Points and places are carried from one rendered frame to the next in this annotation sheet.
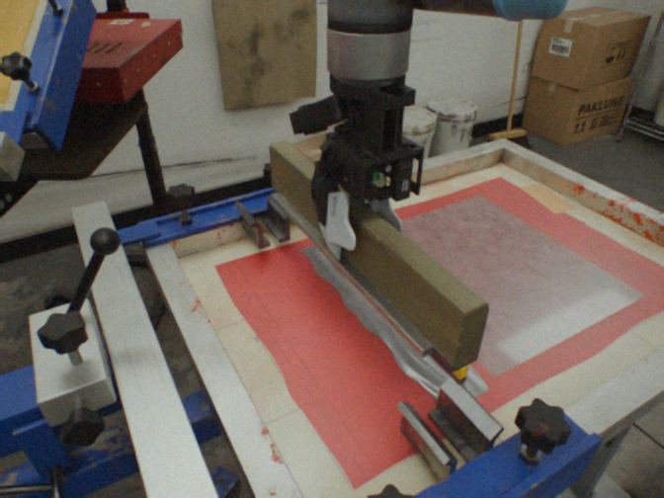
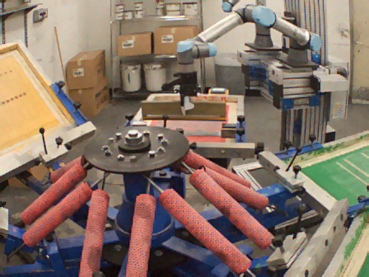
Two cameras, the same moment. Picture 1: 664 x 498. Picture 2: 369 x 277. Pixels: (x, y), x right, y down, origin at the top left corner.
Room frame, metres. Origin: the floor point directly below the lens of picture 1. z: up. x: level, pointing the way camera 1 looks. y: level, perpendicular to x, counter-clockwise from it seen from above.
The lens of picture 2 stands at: (-0.69, 1.45, 1.77)
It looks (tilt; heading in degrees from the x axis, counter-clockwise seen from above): 24 degrees down; 309
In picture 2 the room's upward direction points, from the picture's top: 2 degrees counter-clockwise
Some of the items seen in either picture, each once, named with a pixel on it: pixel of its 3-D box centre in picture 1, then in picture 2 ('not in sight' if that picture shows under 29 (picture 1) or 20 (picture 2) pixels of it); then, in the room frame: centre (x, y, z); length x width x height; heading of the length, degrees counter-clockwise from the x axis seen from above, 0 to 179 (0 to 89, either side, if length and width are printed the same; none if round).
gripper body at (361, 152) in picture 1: (369, 138); (188, 83); (0.46, -0.04, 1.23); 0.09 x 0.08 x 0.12; 30
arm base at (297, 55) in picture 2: not in sight; (297, 53); (0.19, -0.83, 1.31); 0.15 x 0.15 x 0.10
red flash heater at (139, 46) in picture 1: (81, 53); not in sight; (1.48, 0.72, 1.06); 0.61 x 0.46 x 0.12; 0
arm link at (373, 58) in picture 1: (371, 51); (186, 67); (0.47, -0.04, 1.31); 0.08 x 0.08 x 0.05
